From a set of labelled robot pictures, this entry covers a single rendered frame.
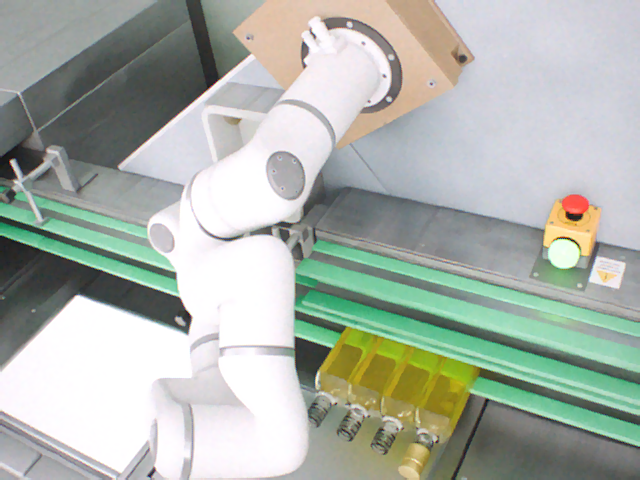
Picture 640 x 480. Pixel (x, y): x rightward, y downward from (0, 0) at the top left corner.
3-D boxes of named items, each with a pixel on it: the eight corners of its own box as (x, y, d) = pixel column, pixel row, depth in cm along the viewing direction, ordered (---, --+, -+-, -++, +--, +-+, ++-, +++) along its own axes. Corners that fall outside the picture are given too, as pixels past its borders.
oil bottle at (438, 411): (458, 342, 120) (409, 440, 107) (459, 321, 116) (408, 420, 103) (489, 352, 118) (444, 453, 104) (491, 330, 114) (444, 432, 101)
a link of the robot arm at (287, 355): (204, 343, 72) (201, 487, 68) (328, 347, 76) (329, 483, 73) (183, 355, 84) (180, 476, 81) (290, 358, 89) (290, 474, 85)
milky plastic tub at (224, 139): (249, 181, 139) (224, 207, 134) (225, 81, 125) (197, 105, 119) (325, 198, 132) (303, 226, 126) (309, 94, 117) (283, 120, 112)
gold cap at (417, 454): (434, 459, 102) (422, 483, 99) (412, 454, 104) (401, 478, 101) (428, 444, 100) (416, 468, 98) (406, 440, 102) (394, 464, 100)
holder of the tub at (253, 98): (255, 200, 143) (235, 224, 138) (228, 81, 125) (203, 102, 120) (329, 218, 136) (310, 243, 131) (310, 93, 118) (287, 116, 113)
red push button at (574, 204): (557, 223, 103) (559, 205, 100) (563, 207, 105) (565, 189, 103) (584, 229, 101) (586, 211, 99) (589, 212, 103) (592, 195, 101)
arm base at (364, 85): (283, 28, 99) (227, 87, 90) (348, -5, 90) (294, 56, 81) (342, 113, 105) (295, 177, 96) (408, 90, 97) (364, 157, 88)
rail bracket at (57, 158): (86, 176, 162) (17, 235, 148) (61, 115, 151) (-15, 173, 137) (100, 180, 160) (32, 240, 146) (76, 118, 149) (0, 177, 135)
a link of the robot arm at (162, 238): (222, 272, 102) (201, 310, 108) (263, 242, 110) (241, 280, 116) (149, 207, 104) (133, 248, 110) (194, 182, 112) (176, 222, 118)
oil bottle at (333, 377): (368, 314, 127) (312, 403, 114) (366, 292, 124) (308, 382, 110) (397, 323, 125) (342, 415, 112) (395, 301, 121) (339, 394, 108)
